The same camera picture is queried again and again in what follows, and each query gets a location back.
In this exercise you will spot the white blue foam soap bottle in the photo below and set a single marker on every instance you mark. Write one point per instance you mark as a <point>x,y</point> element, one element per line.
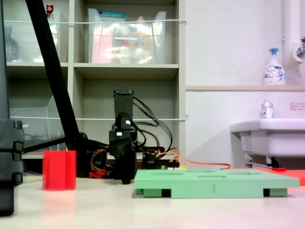
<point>274,74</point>

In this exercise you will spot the circuit board with green terminal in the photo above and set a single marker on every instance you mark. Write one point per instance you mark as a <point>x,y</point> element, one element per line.
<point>170,166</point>

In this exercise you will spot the metal faucet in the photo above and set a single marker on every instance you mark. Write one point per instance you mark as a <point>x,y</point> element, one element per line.
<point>299,51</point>

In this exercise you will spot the red cross columnar block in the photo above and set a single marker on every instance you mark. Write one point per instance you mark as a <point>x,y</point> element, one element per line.
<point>59,170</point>

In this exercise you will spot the clear slanted storage bin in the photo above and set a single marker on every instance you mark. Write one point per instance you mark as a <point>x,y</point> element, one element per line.
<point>35,114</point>

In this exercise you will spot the white sink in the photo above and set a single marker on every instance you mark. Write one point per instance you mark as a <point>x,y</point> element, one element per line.
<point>281,143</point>

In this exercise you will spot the small clear pump bottle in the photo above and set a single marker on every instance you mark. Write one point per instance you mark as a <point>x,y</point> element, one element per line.
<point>267,112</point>

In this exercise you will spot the bottle with brown cap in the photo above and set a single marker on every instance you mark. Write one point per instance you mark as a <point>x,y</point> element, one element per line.
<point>49,9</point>

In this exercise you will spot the white label with red print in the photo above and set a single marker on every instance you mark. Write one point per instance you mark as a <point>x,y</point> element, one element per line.
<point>297,106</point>

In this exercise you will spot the pink packet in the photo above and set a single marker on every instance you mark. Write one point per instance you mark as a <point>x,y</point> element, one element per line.
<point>101,47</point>

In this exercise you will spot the green shape hole board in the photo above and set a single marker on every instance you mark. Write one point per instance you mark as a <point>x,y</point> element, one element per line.
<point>214,184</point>

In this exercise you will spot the large clear storage bin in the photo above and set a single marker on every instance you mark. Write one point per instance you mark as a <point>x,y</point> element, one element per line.
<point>128,45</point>

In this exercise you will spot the beige shelf unit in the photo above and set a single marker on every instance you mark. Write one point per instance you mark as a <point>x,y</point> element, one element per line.
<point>126,69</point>

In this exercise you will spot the dark glass bottle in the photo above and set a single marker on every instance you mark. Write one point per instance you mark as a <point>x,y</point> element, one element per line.
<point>10,47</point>

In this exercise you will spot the white wall pipe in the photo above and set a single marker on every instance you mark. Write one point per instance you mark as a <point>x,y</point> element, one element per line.
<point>288,19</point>

